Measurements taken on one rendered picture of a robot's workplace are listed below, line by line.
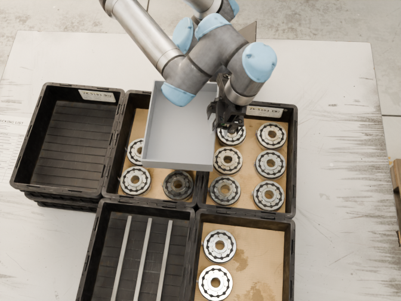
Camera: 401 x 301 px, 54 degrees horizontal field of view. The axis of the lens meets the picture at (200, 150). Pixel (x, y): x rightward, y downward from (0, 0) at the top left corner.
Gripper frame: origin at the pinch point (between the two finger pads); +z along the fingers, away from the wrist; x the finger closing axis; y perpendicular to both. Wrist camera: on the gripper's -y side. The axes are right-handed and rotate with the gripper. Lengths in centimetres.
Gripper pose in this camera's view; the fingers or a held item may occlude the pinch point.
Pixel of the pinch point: (215, 123)
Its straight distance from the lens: 114.6
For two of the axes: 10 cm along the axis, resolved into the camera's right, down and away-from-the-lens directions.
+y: -0.1, 9.1, -4.2
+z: -2.5, 4.1, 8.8
